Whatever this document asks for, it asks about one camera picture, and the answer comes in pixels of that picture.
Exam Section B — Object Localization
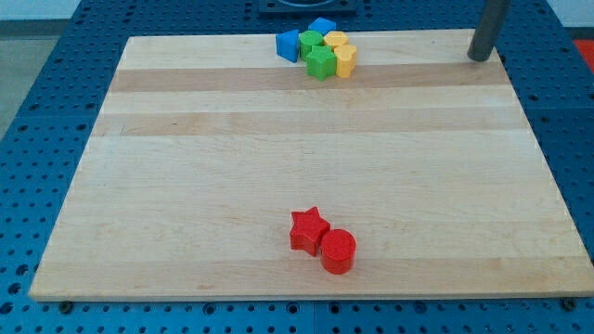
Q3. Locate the blue cube block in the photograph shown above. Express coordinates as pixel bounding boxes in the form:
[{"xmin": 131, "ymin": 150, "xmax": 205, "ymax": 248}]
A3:
[{"xmin": 308, "ymin": 17, "xmax": 337, "ymax": 35}]

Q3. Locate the red star block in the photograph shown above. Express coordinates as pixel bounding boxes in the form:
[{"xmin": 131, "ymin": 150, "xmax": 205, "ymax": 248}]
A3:
[{"xmin": 290, "ymin": 207, "xmax": 330, "ymax": 257}]

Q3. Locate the light wooden board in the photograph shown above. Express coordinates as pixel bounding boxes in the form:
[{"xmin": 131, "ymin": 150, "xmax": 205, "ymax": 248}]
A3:
[{"xmin": 30, "ymin": 30, "xmax": 593, "ymax": 302}]

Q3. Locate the red cylinder block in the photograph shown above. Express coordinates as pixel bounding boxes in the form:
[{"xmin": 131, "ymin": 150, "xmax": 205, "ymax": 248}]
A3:
[{"xmin": 320, "ymin": 229, "xmax": 356, "ymax": 275}]

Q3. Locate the green star block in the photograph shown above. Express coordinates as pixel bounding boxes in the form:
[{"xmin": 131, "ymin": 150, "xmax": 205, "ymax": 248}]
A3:
[{"xmin": 306, "ymin": 45, "xmax": 337, "ymax": 81}]

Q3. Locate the yellow heart block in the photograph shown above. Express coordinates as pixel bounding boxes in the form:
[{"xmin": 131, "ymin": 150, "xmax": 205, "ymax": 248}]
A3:
[{"xmin": 334, "ymin": 45, "xmax": 357, "ymax": 78}]

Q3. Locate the blue triangular prism block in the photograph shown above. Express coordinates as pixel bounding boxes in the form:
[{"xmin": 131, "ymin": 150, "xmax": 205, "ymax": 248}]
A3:
[{"xmin": 275, "ymin": 30, "xmax": 299, "ymax": 63}]

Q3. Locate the green cylinder block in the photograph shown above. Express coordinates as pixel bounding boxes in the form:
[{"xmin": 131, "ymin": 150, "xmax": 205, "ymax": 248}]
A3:
[{"xmin": 298, "ymin": 30, "xmax": 323, "ymax": 61}]

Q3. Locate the yellow hexagon block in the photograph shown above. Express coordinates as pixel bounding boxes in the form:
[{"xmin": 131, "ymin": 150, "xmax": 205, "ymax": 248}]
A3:
[{"xmin": 323, "ymin": 31, "xmax": 349, "ymax": 51}]

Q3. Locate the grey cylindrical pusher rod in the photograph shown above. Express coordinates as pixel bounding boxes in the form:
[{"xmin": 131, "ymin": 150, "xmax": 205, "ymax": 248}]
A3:
[{"xmin": 467, "ymin": 0, "xmax": 511, "ymax": 62}]

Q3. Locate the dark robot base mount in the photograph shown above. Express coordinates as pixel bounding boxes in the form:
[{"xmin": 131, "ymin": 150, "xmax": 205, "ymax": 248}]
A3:
[{"xmin": 257, "ymin": 0, "xmax": 359, "ymax": 16}]

